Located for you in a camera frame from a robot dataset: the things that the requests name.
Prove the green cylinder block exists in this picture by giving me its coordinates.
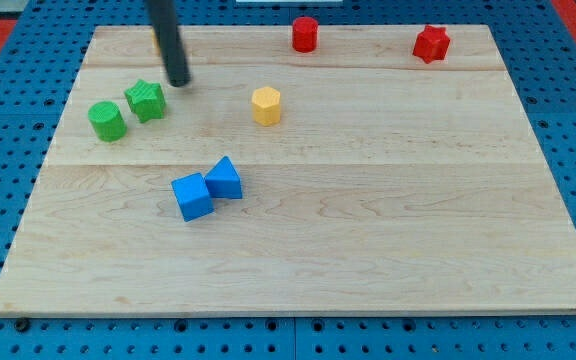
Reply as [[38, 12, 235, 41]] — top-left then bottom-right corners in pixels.
[[88, 101, 127, 142]]

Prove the green star block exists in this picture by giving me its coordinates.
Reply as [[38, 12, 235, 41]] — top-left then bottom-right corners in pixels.
[[124, 79, 166, 123]]

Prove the yellow hexagonal block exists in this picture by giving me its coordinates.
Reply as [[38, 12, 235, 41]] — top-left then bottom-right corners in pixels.
[[251, 87, 281, 126]]

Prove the red star block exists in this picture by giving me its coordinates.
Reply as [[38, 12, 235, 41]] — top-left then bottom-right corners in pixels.
[[412, 25, 451, 64]]

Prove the light wooden board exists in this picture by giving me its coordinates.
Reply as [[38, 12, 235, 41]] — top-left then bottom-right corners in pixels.
[[0, 25, 576, 318]]

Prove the red cylinder block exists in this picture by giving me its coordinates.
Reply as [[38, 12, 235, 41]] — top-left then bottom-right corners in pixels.
[[292, 16, 319, 53]]

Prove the blue triangular prism block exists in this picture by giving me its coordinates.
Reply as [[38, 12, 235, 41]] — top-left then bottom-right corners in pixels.
[[204, 156, 243, 199]]

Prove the yellow block behind rod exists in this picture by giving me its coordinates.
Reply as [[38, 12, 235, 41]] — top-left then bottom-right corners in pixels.
[[151, 28, 161, 56]]

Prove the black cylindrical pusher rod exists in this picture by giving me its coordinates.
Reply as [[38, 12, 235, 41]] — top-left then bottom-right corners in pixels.
[[145, 0, 191, 87]]

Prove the blue cube block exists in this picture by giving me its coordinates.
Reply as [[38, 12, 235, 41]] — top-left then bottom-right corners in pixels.
[[171, 173, 214, 222]]

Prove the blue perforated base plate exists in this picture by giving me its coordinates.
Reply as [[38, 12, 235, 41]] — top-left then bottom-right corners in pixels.
[[0, 0, 576, 359]]

